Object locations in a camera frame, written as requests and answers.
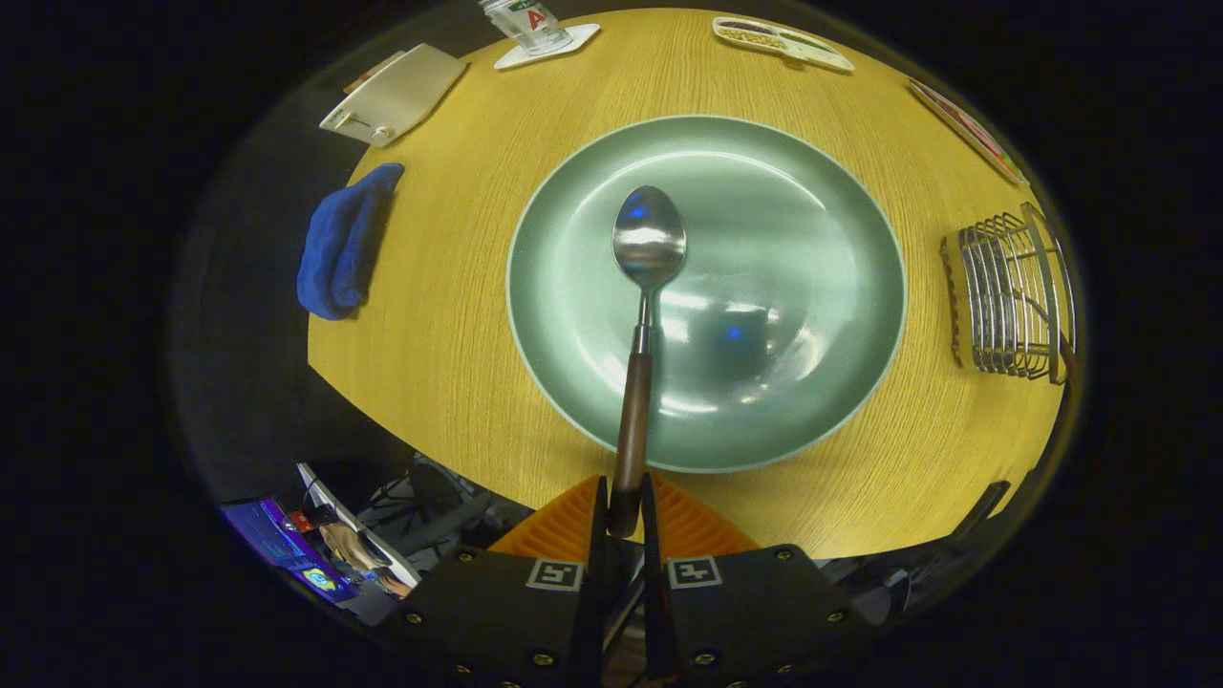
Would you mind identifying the purple lit screen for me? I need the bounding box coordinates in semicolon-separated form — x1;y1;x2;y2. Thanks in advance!
220;497;364;605

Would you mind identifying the white flat panel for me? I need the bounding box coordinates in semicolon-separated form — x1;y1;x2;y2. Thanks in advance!
296;462;421;589

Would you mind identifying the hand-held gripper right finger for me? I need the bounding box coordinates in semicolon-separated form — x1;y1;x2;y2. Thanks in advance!
638;472;875;688

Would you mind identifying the metal wire basket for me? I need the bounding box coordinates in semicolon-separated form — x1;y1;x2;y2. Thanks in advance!
939;201;1079;386

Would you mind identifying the black table bracket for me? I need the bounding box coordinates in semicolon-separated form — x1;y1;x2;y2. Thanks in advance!
946;481;1011;546

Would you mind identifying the white oval food plate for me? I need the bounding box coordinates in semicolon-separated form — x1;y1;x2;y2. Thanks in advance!
908;78;1031;188

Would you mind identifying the wooden handled metal spoon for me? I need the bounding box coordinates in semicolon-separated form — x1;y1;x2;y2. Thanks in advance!
608;184;688;539

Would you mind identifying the blue folded cloth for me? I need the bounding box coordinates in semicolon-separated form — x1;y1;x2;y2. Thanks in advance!
296;162;406;322

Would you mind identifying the light green plate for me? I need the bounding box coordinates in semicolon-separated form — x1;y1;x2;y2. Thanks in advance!
505;115;908;475

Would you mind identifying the tangle of black cables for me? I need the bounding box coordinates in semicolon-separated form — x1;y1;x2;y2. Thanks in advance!
363;454;498;555

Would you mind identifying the tan rounded object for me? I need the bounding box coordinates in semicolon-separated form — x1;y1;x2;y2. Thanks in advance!
320;523;383;574

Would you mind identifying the white drink bottle green label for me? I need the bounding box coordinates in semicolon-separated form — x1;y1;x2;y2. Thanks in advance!
478;0;574;55

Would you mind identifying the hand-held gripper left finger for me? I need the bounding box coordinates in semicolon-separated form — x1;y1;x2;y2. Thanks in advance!
377;475;612;688

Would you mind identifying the white divided dish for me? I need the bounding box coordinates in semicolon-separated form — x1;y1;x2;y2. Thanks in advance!
712;15;856;74

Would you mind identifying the white toaster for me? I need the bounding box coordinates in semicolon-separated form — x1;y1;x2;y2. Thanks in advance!
319;43;470;148

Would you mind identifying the brown toast slice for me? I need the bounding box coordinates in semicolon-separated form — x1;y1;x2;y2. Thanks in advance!
342;50;407;95

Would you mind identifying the white square coaster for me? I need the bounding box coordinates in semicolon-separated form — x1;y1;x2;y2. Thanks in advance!
493;23;602;71

